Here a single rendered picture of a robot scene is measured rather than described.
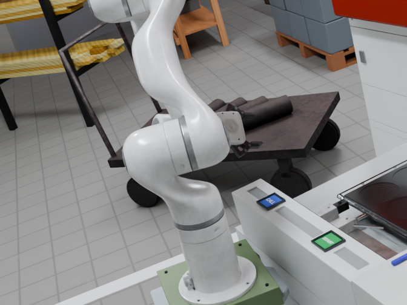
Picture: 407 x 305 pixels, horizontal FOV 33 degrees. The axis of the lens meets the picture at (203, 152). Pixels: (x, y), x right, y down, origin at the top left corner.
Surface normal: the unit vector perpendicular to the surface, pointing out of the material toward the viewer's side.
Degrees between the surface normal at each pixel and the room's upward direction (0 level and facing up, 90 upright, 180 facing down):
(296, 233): 0
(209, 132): 60
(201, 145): 78
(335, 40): 90
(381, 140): 90
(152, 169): 90
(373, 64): 90
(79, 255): 0
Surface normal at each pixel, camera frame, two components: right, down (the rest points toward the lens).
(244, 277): -0.24, -0.89
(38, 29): 0.26, 0.33
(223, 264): 0.50, 0.23
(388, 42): -0.88, 0.40
